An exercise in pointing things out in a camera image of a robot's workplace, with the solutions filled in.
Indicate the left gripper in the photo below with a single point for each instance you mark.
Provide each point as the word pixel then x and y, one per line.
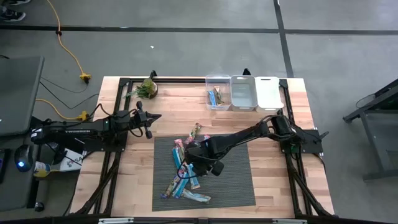
pixel 143 119

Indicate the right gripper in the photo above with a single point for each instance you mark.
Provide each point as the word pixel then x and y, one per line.
pixel 205 155

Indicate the red Chewy granola bar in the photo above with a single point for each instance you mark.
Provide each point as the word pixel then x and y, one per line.
pixel 179 146
pixel 206 137

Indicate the green red granola bar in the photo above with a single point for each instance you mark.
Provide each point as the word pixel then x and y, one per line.
pixel 193 133

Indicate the blue Quaker granola bar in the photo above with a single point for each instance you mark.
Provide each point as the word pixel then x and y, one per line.
pixel 197 196
pixel 177 158
pixel 182 188
pixel 193 179
pixel 212 98

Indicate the brown green Chewy bar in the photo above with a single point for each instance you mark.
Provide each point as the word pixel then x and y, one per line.
pixel 218 95

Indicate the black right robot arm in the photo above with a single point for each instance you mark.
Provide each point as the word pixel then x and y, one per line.
pixel 248 133

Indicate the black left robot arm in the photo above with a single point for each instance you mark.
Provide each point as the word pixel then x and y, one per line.
pixel 77 132

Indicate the potted succulent plant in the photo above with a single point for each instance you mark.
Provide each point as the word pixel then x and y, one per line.
pixel 148 88

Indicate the grey woven placemat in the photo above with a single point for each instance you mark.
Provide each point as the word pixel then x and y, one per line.
pixel 230 186

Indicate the grey plastic bin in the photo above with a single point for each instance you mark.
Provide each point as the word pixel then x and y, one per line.
pixel 244 93

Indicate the clear plastic bin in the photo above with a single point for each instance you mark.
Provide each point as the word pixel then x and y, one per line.
pixel 218 81

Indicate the white plastic bin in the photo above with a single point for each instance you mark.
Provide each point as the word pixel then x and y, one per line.
pixel 269 93

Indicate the white printed bag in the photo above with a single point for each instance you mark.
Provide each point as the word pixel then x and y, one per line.
pixel 73 163

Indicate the yellow white bottle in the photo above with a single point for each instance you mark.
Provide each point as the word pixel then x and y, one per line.
pixel 42 169

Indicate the black computer mouse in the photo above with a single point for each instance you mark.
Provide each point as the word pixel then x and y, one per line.
pixel 23 155

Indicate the grey side table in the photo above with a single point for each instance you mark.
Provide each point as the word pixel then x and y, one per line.
pixel 18 93

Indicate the black caster wheel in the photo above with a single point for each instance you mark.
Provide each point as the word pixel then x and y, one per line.
pixel 39 207

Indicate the black metal stand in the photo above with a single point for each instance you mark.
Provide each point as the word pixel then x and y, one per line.
pixel 370 143

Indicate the person's shoe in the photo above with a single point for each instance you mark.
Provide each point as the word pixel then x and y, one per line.
pixel 14 15
pixel 18 2

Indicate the black aluminium table frame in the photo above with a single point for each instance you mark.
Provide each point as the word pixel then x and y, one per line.
pixel 174 80

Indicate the white metal bracket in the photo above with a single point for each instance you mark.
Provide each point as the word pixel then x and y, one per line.
pixel 115 220

